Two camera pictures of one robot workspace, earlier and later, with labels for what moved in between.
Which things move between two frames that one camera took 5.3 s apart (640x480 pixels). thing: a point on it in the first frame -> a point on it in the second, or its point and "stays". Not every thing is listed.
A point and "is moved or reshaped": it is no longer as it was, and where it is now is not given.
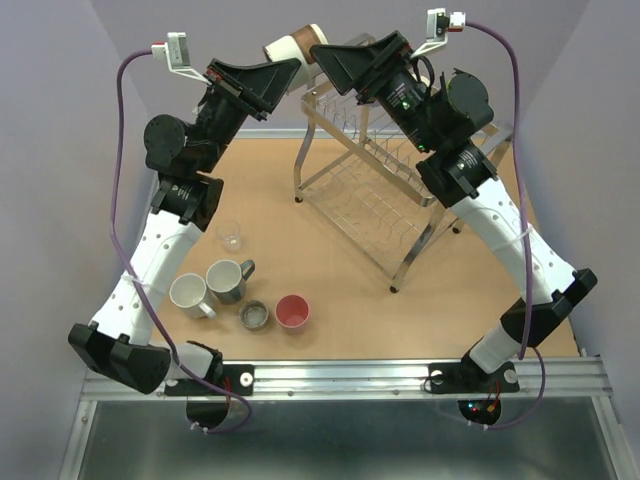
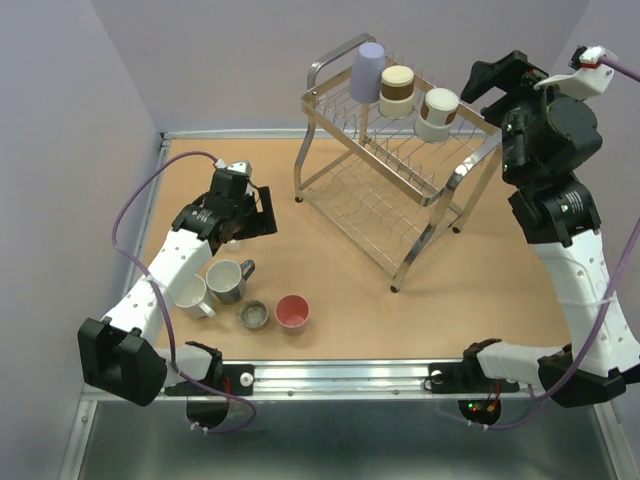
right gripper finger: (358, 64) -> (500, 74)
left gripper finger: (267, 82) -> (262, 222)
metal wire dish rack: (360, 173) stays
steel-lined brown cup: (298, 46) is moved or reshaped
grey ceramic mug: (227, 279) stays
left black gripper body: (230, 93) -> (242, 212)
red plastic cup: (292, 312) stays
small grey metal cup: (253, 314) stays
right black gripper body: (369, 87) -> (522, 106)
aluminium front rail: (543, 378) stays
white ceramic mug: (187, 295) stays
